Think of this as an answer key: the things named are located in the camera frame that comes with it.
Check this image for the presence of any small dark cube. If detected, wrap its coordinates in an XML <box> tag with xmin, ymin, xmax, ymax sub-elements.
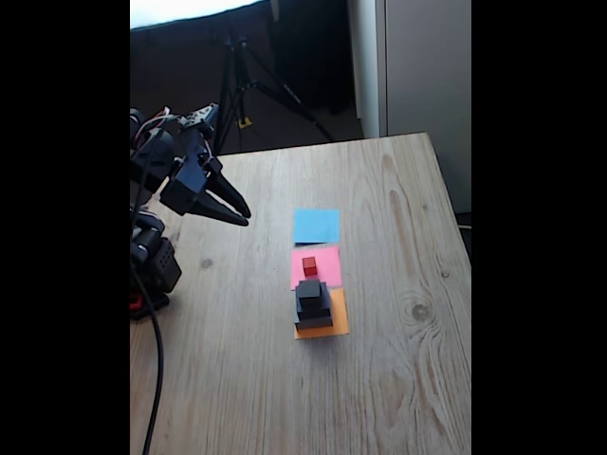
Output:
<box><xmin>296</xmin><ymin>280</ymin><xmax>323</xmax><ymax>309</ymax></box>

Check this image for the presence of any medium dark block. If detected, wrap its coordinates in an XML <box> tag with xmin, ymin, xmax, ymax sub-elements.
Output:
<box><xmin>294</xmin><ymin>285</ymin><xmax>333</xmax><ymax>320</ymax></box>

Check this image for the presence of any large grey block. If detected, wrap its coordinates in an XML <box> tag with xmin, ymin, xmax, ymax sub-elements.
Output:
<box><xmin>293</xmin><ymin>306</ymin><xmax>335</xmax><ymax>332</ymax></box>

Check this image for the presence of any blue paper sheet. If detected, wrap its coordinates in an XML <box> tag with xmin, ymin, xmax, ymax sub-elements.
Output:
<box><xmin>293</xmin><ymin>208</ymin><xmax>341</xmax><ymax>246</ymax></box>

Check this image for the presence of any tall black tripod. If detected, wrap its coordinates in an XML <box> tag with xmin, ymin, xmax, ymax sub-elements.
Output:
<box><xmin>212</xmin><ymin>27</ymin><xmax>338</xmax><ymax>155</ymax></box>

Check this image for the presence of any pink paper sheet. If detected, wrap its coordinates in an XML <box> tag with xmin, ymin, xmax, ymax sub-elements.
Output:
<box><xmin>289</xmin><ymin>245</ymin><xmax>343</xmax><ymax>289</ymax></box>

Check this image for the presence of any bright white light panel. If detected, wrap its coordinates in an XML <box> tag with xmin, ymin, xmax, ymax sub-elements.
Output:
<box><xmin>130</xmin><ymin>0</ymin><xmax>267</xmax><ymax>30</ymax></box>

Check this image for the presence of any orange paper sheet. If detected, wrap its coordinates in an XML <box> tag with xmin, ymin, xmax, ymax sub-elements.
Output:
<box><xmin>292</xmin><ymin>286</ymin><xmax>350</xmax><ymax>341</ymax></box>

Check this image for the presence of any white cabinet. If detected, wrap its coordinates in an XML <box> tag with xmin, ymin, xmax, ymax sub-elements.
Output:
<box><xmin>347</xmin><ymin>0</ymin><xmax>472</xmax><ymax>214</ymax></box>

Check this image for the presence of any small wrist camera board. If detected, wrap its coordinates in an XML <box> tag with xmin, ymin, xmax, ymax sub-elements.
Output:
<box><xmin>179</xmin><ymin>102</ymin><xmax>220</xmax><ymax>138</ymax></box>

